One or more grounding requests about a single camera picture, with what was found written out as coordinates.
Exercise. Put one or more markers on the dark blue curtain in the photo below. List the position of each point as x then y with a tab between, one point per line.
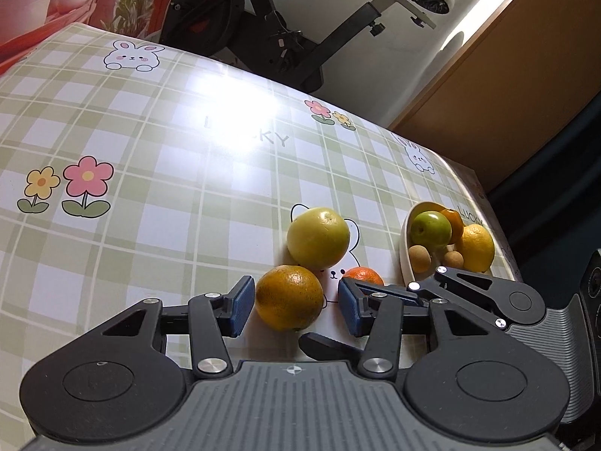
558	197

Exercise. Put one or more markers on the green-tinged orange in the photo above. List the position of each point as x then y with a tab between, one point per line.
289	297

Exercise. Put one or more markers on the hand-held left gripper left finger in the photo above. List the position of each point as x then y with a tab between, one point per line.
239	307

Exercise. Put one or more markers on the cream plate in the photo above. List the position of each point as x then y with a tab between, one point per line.
406	253

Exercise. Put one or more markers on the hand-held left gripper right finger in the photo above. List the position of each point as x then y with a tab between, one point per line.
350	307

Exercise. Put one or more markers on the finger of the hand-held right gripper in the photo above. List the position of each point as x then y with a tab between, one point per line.
328	347
465	286

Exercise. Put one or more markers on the plant printed curtain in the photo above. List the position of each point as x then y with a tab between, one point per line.
56	4

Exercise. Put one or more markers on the yellow lemon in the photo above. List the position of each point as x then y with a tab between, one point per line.
476	249

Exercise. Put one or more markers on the small orange mandarin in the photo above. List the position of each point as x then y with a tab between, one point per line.
456	225
362	275

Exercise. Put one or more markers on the black exercise bike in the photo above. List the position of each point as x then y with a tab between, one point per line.
225	14

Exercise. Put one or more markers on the green plaid tablecloth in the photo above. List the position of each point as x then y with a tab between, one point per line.
141	244

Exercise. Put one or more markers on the brown wooden panel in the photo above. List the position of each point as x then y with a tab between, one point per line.
512	80

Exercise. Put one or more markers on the brown kiwi fruit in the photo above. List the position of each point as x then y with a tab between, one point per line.
419	258
453	259

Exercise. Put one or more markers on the yellow-green citrus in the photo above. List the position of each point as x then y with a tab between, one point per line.
318	237

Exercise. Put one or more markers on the green apple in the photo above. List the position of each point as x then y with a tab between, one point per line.
430	228

